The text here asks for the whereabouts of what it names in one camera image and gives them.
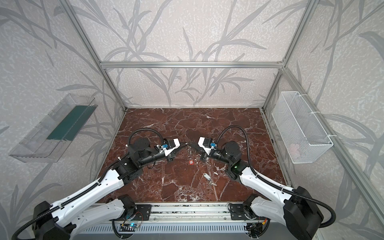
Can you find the key with light tag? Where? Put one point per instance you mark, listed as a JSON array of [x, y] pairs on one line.
[[207, 177]]

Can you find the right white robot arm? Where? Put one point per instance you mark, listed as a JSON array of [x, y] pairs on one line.
[[293, 208]]

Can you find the aluminium frame profiles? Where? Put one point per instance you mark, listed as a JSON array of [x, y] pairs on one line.
[[361, 181]]

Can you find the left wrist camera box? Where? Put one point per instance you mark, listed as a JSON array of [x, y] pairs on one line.
[[168, 147]]

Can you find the white wire mesh basket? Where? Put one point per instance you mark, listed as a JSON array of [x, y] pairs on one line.
[[303, 135]]

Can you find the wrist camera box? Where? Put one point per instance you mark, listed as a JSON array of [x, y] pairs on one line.
[[168, 147], [206, 143]]

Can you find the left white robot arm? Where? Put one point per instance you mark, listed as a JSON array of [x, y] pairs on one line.
[[65, 218]]

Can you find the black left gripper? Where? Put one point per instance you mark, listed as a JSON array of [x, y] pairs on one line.
[[171, 153]]

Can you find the clear plastic wall bin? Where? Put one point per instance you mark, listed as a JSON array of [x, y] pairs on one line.
[[47, 142]]

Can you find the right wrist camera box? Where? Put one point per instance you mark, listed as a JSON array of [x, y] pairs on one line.
[[206, 143]]

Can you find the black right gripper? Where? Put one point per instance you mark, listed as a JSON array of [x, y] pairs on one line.
[[204, 151]]

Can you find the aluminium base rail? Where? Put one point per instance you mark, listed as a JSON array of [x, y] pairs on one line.
[[193, 212]]

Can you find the white slotted cable duct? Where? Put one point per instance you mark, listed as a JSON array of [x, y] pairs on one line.
[[185, 228]]

